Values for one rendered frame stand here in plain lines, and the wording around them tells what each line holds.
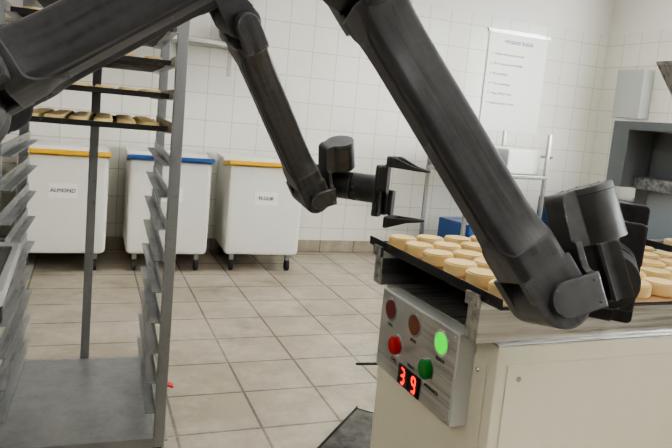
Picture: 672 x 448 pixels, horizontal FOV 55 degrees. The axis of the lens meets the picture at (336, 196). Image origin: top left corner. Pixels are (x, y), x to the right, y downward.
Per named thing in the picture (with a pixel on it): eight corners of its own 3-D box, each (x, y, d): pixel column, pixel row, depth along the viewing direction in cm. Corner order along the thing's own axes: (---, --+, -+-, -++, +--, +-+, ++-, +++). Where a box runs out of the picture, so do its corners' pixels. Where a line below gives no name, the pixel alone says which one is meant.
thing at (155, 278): (162, 292, 182) (163, 282, 182) (152, 292, 181) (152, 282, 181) (149, 243, 242) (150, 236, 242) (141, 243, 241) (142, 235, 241)
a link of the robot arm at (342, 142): (293, 195, 134) (312, 212, 127) (288, 144, 128) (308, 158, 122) (343, 180, 139) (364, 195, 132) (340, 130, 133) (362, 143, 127)
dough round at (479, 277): (485, 291, 91) (487, 277, 90) (457, 282, 94) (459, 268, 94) (506, 287, 94) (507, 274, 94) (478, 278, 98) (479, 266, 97)
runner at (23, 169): (11, 191, 166) (11, 180, 165) (-2, 191, 165) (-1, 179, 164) (37, 166, 226) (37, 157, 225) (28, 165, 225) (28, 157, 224)
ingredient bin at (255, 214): (222, 273, 436) (230, 160, 426) (209, 251, 496) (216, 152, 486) (298, 274, 453) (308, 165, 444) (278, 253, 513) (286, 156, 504)
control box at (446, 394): (391, 362, 116) (399, 286, 114) (468, 425, 94) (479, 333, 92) (373, 363, 114) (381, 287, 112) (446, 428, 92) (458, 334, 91)
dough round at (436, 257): (433, 268, 102) (435, 255, 102) (415, 260, 106) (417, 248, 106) (458, 267, 104) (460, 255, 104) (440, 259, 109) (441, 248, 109)
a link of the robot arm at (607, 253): (587, 317, 65) (648, 306, 62) (568, 250, 65) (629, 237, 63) (589, 301, 71) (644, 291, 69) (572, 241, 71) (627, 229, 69)
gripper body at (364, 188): (389, 214, 133) (356, 209, 136) (395, 165, 132) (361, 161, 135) (379, 217, 127) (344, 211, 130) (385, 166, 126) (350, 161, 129)
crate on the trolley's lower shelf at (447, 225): (487, 239, 560) (490, 216, 557) (519, 248, 527) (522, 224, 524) (436, 240, 532) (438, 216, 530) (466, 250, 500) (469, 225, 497)
